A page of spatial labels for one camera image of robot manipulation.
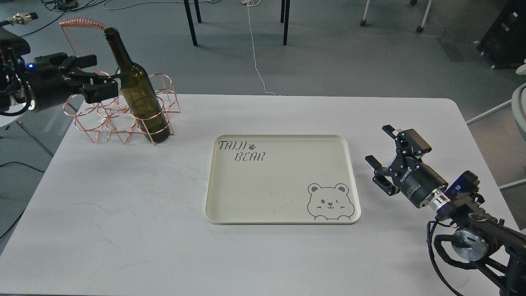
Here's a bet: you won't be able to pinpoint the white chair right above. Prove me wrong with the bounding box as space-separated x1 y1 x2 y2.
466 82 525 191

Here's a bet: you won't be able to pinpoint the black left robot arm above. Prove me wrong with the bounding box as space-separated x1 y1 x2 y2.
0 12 122 116

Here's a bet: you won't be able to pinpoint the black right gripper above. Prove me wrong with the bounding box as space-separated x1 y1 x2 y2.
365 125 448 208

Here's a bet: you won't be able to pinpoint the white rolling chair base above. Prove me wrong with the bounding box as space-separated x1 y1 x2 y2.
360 0 434 34

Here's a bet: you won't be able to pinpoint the copper wire bottle rack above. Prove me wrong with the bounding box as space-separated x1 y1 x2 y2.
59 17 181 146

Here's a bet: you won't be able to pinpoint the black table leg right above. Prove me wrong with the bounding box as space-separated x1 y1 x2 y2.
280 0 291 46

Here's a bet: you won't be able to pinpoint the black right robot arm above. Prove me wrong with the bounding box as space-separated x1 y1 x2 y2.
366 125 526 296

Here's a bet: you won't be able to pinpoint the black floor cables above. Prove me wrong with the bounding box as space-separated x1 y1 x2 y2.
2 0 107 44

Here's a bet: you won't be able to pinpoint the black table leg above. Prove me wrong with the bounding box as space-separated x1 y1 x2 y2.
183 0 202 47
280 0 291 46

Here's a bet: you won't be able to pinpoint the black table leg left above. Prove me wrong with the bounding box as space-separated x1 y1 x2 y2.
183 0 202 47

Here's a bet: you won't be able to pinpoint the white floor cable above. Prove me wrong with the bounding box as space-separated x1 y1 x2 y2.
240 0 277 96

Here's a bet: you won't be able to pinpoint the dark green wine bottle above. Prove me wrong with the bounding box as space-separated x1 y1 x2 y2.
104 28 171 143

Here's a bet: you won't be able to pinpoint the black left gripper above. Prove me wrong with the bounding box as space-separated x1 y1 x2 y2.
25 53 120 112

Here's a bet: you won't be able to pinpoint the cream bear serving tray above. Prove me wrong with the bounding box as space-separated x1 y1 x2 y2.
205 134 362 224

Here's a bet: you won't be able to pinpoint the black equipment case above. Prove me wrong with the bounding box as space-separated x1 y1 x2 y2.
476 0 526 69

